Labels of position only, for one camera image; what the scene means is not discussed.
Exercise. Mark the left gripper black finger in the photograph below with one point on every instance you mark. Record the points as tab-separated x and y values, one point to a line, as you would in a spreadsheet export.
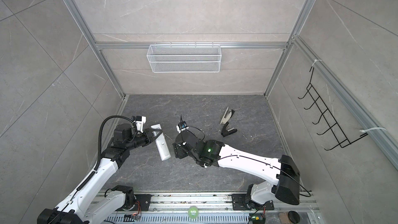
156	134
156	130

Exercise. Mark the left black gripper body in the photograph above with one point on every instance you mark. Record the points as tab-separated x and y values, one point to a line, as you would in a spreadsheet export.
143	139

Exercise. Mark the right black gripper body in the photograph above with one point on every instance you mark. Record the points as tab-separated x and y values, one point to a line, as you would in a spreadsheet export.
181	152

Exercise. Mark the white remote control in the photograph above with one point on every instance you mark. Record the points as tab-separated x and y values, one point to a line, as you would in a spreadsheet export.
162	145

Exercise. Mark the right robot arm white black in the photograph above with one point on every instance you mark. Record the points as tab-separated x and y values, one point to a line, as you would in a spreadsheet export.
281	175

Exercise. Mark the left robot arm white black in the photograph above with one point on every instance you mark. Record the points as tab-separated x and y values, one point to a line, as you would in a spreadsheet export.
77	208

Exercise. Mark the black stapler base piece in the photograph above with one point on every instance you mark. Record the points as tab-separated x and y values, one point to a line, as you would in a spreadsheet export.
226	130

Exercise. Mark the green round sticker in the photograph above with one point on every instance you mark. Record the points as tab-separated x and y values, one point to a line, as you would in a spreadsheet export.
193	212

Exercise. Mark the green circuit board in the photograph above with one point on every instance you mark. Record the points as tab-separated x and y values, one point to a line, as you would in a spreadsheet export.
256	219

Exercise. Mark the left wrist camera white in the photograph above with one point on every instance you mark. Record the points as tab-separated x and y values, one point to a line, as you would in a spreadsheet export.
139	122

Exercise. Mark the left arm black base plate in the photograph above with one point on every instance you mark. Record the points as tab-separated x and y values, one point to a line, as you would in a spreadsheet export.
141	202

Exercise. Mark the aluminium mounting rail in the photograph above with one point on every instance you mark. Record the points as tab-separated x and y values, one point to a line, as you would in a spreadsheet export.
208	202

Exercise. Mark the white wire mesh basket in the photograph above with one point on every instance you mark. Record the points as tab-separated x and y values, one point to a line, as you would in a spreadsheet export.
187	58

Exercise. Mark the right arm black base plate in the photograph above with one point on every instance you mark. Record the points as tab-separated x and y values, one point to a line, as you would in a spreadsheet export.
241	203

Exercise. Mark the black wire hook rack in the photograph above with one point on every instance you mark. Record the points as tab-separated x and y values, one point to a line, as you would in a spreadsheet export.
326	116

